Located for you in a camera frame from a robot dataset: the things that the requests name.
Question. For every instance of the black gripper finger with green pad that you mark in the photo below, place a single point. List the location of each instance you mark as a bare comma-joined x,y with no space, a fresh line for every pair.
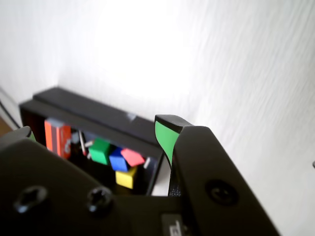
209,167

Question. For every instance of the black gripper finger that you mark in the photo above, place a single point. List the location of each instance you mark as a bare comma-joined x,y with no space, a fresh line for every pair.
37,177

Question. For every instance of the green wooden cube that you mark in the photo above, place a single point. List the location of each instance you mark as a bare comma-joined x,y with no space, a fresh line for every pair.
99,152

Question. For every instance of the red wooden cube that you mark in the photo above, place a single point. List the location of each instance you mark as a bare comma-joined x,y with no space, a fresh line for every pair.
133,157

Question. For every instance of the blue wooden cube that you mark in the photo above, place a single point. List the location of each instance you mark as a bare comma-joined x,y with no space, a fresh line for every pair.
118,161

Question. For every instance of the yellow wooden cube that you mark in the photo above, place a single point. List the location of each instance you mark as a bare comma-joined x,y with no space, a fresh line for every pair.
125,178

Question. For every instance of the black cardboard box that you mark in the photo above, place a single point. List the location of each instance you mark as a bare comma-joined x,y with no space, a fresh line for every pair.
98,127

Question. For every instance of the orange matchbox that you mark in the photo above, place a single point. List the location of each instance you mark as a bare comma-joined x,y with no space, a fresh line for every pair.
57,137

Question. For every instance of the red tipped wooden match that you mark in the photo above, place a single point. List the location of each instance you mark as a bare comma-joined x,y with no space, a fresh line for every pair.
82,142
147,162

